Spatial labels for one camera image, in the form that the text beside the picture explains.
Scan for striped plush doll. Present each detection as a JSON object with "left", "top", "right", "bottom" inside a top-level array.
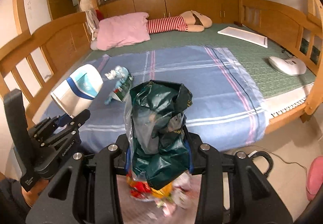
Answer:
[{"left": 147, "top": 10, "right": 212, "bottom": 34}]

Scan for light blue crumpled wrapper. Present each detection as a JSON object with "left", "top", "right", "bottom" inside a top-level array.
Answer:
[{"left": 105, "top": 66, "right": 134, "bottom": 105}]

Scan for blue striped blanket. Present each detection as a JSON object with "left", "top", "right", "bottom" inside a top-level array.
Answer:
[{"left": 80, "top": 46, "right": 268, "bottom": 152}]

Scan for white round device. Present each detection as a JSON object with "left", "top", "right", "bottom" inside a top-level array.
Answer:
[{"left": 268, "top": 56, "right": 307, "bottom": 76}]

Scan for pink slipper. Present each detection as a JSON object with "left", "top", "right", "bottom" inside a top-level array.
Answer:
[{"left": 306, "top": 156, "right": 323, "bottom": 201}]

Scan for white flat board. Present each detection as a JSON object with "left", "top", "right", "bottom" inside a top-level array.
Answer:
[{"left": 217, "top": 27, "right": 268, "bottom": 48}]

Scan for pink pillow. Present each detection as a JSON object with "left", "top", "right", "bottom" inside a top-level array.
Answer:
[{"left": 96, "top": 12, "right": 150, "bottom": 51}]

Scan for black power cable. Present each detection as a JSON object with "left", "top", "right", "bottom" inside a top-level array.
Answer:
[{"left": 248, "top": 145, "right": 310, "bottom": 177}]

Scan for red snack wrapper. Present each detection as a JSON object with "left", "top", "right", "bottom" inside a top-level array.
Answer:
[{"left": 126, "top": 174, "right": 152, "bottom": 201}]

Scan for green bed mat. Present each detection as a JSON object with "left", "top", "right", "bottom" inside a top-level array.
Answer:
[{"left": 86, "top": 24, "right": 316, "bottom": 98}]

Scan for wooden wall cabinets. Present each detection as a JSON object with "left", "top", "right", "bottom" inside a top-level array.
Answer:
[{"left": 99, "top": 0, "right": 239, "bottom": 23}]

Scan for dark green plastic bag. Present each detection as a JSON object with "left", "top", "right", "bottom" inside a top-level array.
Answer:
[{"left": 124, "top": 80, "right": 193, "bottom": 189}]

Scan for yellow snack wrapper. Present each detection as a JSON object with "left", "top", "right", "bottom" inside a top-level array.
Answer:
[{"left": 150, "top": 183, "right": 172, "bottom": 199}]

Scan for white plush toy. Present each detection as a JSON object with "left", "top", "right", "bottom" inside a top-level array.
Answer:
[{"left": 79, "top": 0, "right": 99, "bottom": 41}]

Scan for wooden bed frame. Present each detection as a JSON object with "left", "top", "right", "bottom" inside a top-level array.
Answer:
[{"left": 1, "top": 0, "right": 322, "bottom": 131}]

